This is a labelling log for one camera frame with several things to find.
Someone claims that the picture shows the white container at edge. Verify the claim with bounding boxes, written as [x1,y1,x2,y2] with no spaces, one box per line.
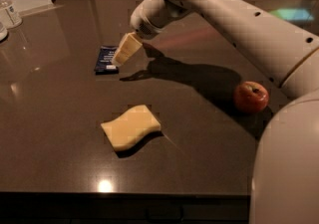
[0,22,8,42]

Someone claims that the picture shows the yellow wavy sponge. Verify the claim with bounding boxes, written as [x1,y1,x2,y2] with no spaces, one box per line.
[101,105,161,152]

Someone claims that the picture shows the red apple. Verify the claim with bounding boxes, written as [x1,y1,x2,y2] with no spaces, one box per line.
[233,81,269,114]

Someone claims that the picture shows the dark blue rxbar wrapper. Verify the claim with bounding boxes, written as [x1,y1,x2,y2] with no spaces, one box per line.
[94,46,119,75]

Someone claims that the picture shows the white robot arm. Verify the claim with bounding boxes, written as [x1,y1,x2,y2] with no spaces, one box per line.
[113,0,319,224]

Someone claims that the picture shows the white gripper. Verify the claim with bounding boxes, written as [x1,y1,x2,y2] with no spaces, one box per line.
[112,0,190,67]

